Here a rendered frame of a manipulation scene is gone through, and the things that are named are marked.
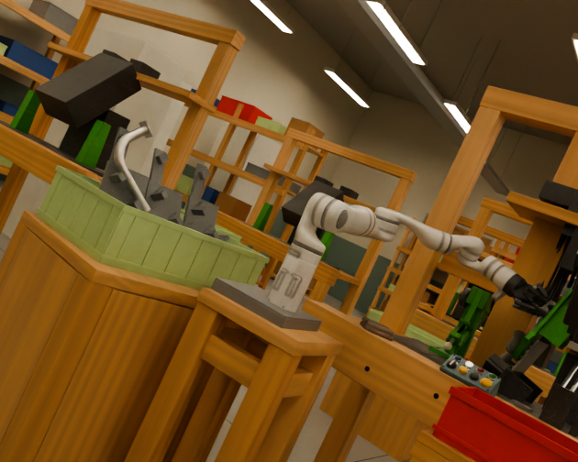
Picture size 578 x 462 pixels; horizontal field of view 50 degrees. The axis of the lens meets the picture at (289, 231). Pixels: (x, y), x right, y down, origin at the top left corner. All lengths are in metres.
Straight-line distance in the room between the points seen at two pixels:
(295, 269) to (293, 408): 0.40
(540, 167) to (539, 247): 10.40
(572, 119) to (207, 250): 1.44
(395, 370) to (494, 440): 0.48
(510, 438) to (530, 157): 11.57
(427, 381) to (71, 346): 0.97
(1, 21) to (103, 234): 6.84
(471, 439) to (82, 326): 0.98
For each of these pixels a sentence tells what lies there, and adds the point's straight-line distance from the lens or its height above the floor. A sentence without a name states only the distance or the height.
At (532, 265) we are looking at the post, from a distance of 2.42.
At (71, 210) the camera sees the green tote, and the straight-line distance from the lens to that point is 1.91.
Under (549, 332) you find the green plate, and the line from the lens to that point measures 2.01.
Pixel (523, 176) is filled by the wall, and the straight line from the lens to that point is 12.81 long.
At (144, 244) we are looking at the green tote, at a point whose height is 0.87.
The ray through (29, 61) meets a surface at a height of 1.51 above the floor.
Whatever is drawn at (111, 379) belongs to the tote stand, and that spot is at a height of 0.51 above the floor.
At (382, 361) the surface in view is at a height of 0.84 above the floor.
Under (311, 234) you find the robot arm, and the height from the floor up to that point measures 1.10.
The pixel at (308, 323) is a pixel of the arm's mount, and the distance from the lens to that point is 1.72.
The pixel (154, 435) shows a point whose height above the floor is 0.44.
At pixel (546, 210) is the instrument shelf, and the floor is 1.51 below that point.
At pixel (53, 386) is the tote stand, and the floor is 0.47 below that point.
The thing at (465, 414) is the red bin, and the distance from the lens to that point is 1.49.
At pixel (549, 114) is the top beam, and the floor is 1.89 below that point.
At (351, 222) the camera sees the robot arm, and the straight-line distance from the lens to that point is 1.75.
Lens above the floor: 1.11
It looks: 1 degrees down
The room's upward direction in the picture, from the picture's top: 25 degrees clockwise
